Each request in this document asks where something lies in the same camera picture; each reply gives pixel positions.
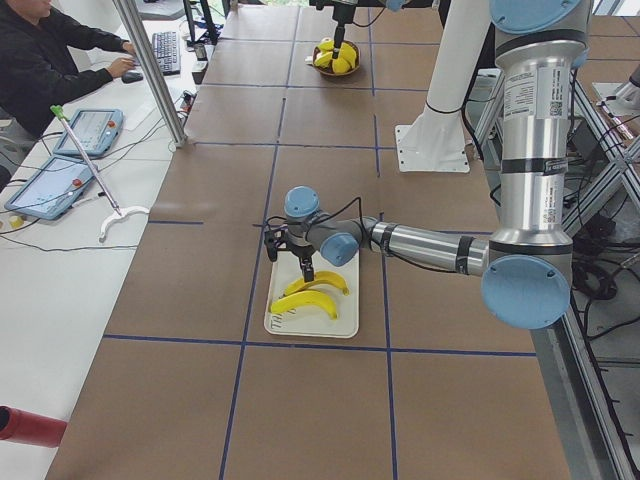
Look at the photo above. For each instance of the white rectangular bear tray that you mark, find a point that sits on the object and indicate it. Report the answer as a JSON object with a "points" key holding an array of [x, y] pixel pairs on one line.
{"points": [[312, 321]]}

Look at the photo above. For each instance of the near blue teach pendant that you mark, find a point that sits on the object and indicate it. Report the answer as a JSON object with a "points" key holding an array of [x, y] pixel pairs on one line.
{"points": [[52, 190]]}

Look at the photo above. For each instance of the red fire extinguisher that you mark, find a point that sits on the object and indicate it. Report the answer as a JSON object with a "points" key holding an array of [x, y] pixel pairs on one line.
{"points": [[25, 427]]}

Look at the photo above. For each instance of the yellow banana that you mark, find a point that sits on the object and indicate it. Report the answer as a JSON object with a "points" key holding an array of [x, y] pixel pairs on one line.
{"points": [[329, 278], [305, 298], [323, 57]]}

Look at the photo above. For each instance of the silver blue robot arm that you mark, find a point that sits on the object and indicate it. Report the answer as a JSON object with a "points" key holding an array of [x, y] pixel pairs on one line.
{"points": [[388, 4], [525, 266]]}

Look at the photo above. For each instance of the white hook reaching stick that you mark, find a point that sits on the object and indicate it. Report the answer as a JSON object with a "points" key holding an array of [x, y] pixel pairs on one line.
{"points": [[119, 213]]}

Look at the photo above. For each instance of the black computer keyboard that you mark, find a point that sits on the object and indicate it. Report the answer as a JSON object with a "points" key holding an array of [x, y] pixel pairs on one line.
{"points": [[166, 49]]}

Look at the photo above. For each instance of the person in black jacket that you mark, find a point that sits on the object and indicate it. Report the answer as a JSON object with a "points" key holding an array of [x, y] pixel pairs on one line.
{"points": [[37, 69]]}

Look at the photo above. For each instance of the brown wicker basket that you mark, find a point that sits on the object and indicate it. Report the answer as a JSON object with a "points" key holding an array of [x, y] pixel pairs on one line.
{"points": [[328, 73]]}

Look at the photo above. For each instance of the black computer mouse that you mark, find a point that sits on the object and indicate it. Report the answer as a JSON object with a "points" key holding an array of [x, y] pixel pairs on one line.
{"points": [[131, 77]]}

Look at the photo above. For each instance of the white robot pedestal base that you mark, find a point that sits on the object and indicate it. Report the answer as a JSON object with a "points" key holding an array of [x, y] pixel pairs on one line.
{"points": [[435, 141]]}

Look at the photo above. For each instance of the blue teach pendant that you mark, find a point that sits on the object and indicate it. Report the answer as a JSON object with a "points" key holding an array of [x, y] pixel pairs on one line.
{"points": [[52, 190], [97, 129]]}

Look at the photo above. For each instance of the yellow lemon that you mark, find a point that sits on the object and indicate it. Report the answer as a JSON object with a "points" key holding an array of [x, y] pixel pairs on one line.
{"points": [[340, 66]]}

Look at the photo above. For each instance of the far blue teach pendant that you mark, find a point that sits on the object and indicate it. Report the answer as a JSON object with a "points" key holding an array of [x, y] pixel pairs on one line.
{"points": [[97, 129]]}

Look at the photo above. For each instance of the aluminium frame post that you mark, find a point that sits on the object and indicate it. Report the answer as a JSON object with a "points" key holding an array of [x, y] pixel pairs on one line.
{"points": [[133, 24]]}

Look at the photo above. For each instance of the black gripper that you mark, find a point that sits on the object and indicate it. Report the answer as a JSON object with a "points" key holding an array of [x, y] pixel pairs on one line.
{"points": [[302, 253], [341, 11]]}

